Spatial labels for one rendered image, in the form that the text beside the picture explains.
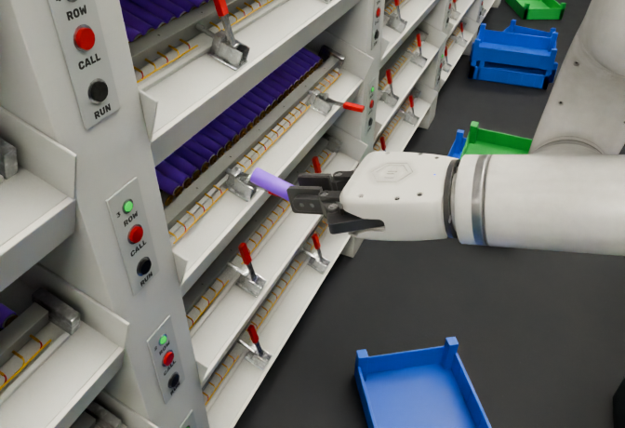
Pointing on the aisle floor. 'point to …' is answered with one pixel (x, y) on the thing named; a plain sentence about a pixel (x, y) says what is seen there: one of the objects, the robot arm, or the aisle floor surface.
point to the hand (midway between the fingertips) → (312, 193)
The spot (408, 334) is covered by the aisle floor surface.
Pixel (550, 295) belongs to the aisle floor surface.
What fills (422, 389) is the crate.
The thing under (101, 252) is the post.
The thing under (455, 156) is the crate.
